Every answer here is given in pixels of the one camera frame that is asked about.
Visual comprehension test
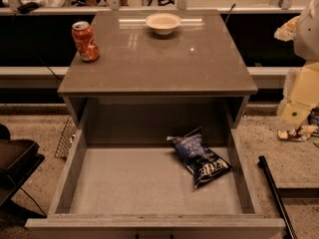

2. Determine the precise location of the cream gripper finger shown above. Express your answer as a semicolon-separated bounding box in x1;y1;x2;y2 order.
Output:
274;16;299;42

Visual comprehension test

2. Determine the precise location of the blue chip bag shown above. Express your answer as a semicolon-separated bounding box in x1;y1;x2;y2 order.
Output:
166;127;232;188

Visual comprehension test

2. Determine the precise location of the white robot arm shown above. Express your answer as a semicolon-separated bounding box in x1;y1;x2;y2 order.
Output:
274;0;319;130

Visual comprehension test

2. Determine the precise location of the grey cabinet with counter top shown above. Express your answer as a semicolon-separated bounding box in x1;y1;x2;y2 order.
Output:
57;9;259;129

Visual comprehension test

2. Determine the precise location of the open grey top drawer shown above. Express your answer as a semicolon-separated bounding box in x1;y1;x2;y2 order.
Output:
25;98;287;239

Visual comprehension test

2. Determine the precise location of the brown snack wrapper on floor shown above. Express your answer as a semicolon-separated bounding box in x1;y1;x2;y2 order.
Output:
277;125;318;141

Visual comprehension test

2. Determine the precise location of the white paper bowl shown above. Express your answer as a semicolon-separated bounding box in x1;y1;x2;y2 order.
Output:
146;13;181;36

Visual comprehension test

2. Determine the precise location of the black pole on floor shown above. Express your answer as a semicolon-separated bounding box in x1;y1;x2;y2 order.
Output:
257;155;297;239

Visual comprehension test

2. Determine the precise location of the orange soda can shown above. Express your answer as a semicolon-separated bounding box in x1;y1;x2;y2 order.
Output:
72;21;100;62

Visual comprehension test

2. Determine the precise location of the black tray stand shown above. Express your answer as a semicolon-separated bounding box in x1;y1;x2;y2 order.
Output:
0;139;45;206

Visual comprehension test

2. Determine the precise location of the wire mesh basket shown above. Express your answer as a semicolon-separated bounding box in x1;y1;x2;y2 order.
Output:
55;117;77;161

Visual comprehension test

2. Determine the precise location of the black cable on left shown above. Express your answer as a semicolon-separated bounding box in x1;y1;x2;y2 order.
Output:
11;12;63;83

